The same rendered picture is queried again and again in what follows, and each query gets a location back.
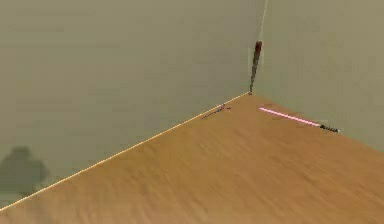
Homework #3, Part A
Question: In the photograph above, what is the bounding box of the thin dark red stick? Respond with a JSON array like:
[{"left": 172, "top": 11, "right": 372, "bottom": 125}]
[{"left": 201, "top": 103, "right": 232, "bottom": 120}]

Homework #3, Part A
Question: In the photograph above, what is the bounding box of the dark red baseball bat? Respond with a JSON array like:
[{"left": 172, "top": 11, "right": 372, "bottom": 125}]
[{"left": 248, "top": 40, "right": 263, "bottom": 96}]

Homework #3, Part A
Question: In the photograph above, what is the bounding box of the pink sword with black handle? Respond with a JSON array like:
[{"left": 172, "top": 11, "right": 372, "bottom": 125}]
[{"left": 258, "top": 106, "right": 341, "bottom": 134}]

